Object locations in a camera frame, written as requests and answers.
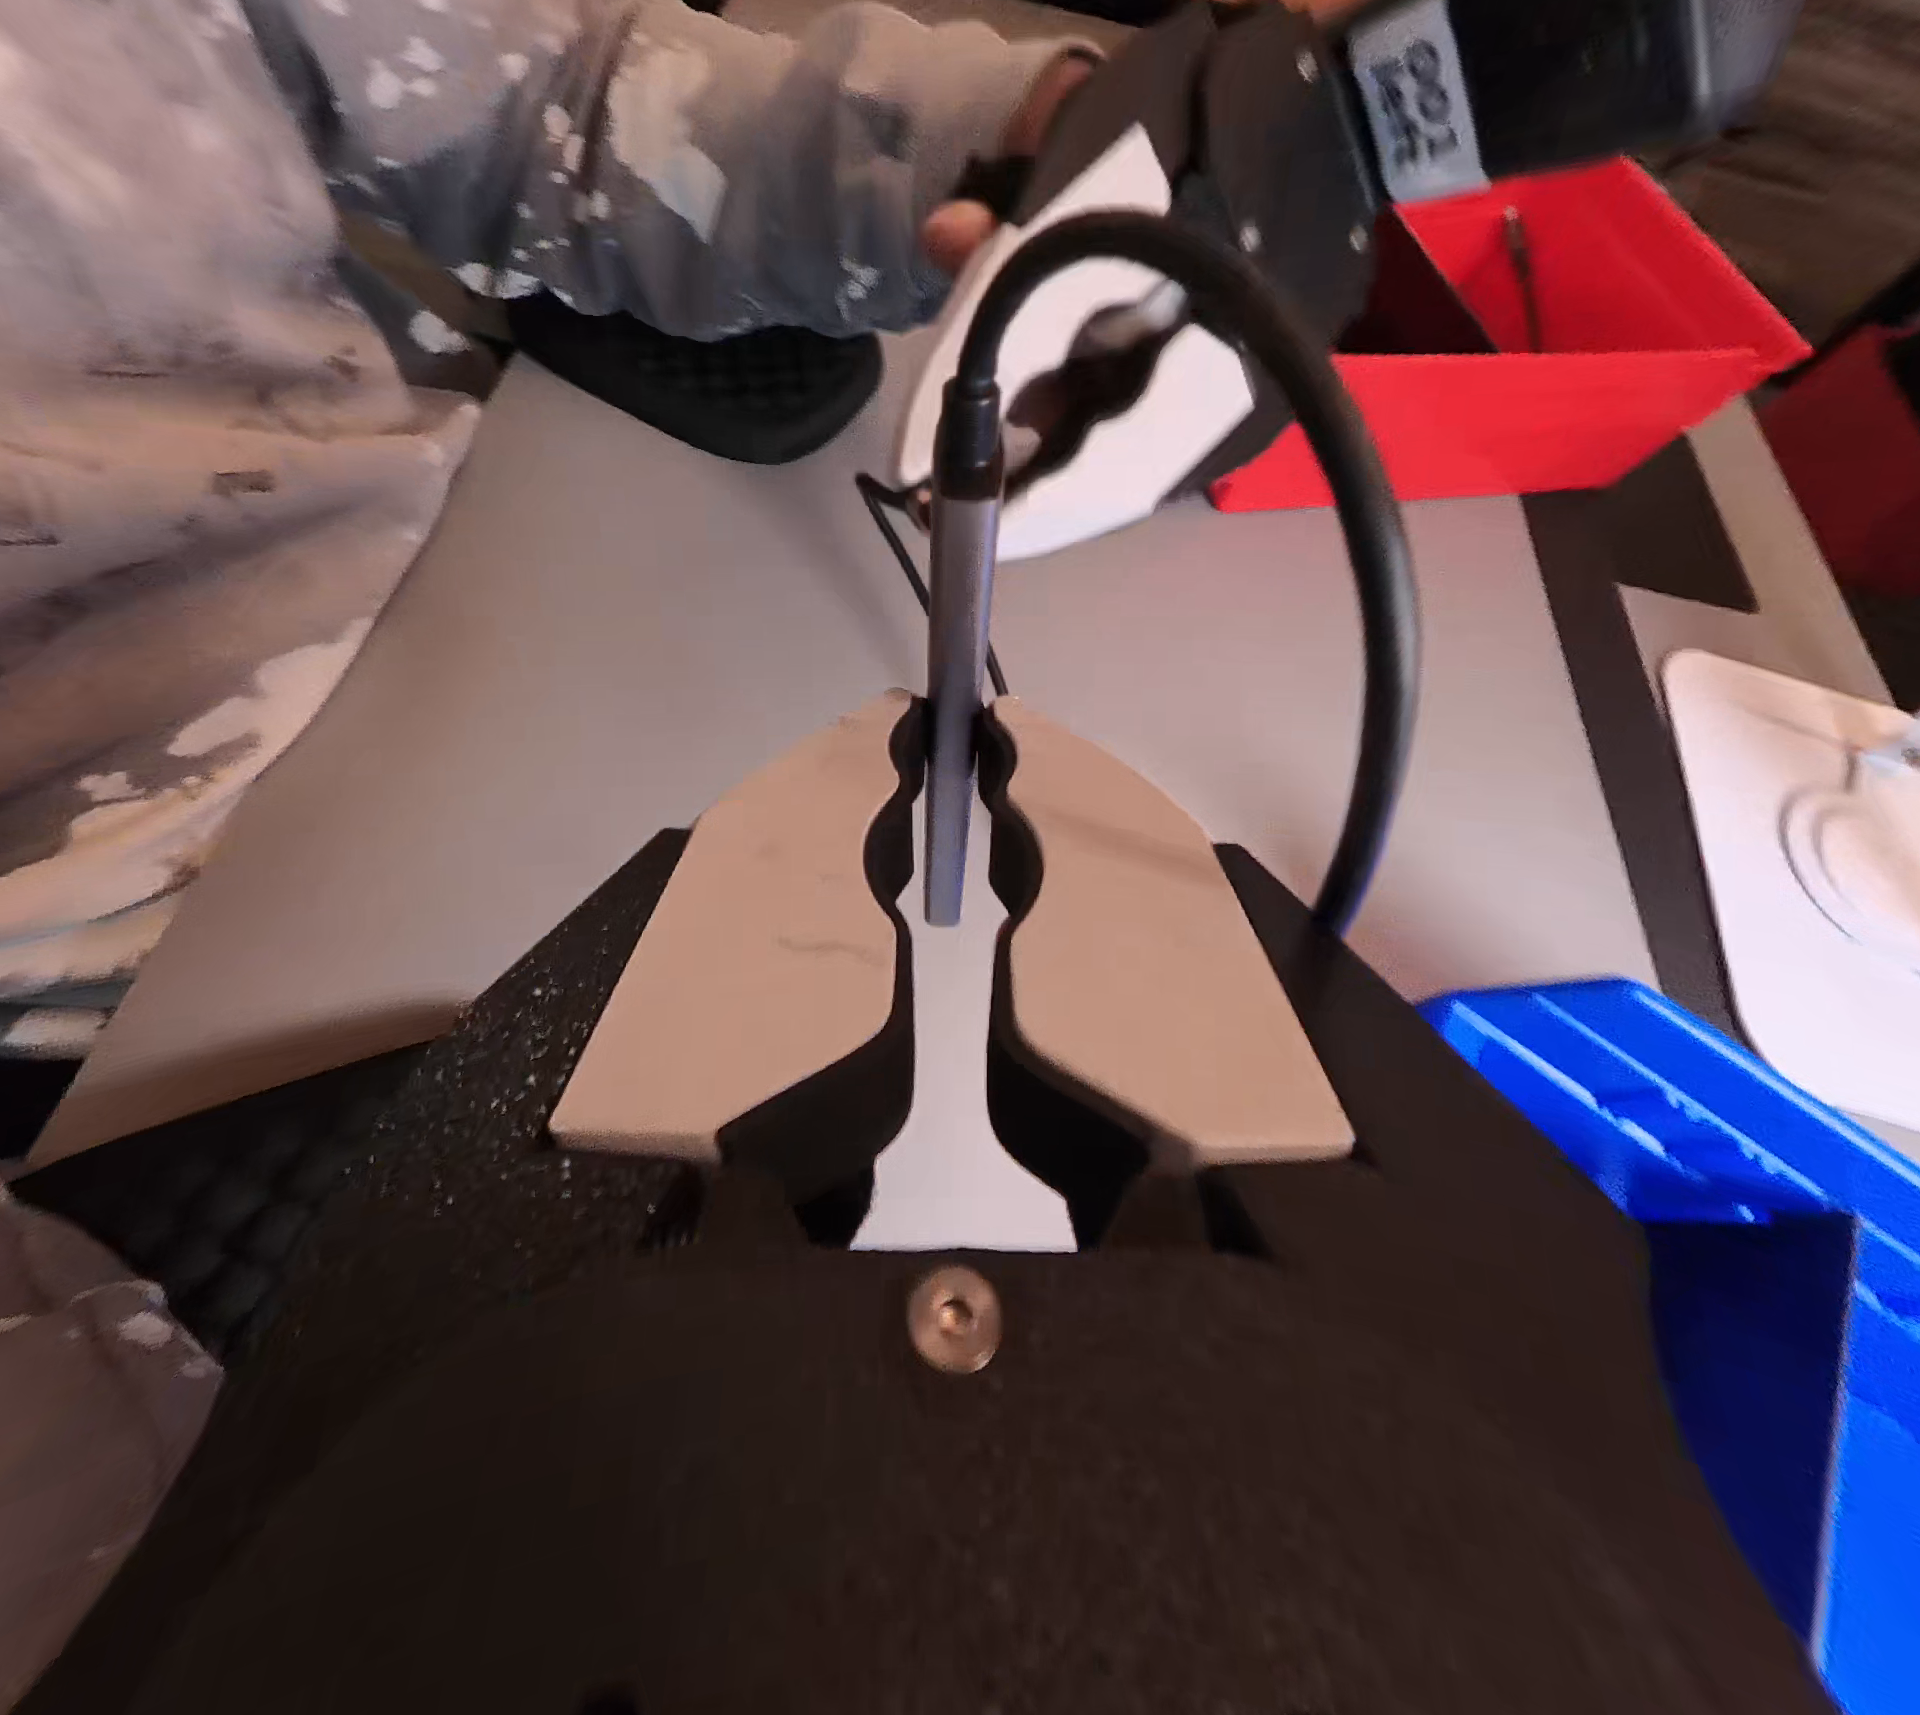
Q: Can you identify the grey USB hub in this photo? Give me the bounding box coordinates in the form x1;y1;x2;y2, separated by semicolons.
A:
921;491;1003;929

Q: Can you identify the dark red box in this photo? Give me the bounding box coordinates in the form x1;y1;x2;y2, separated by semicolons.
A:
1757;320;1920;599

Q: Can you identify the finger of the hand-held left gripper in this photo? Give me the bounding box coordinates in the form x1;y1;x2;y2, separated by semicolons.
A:
893;130;1178;483
998;338;1258;565

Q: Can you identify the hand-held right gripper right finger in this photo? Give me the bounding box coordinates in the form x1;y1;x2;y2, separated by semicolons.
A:
978;691;1362;1167

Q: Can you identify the black hub cable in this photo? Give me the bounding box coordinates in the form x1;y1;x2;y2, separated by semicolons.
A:
932;210;1427;951

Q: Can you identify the blue plastic bin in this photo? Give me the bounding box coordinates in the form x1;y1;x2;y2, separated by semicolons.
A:
1413;977;1920;1715

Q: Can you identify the red plastic bin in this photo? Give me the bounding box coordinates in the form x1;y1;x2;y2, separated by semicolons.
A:
1206;160;1818;519

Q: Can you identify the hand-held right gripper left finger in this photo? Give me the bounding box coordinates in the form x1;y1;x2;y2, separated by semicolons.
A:
546;687;935;1167

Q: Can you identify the person's left forearm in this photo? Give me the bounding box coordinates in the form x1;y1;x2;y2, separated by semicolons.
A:
321;0;1104;340

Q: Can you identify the person's left hand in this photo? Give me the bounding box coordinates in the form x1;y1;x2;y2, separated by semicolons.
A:
920;50;1098;274

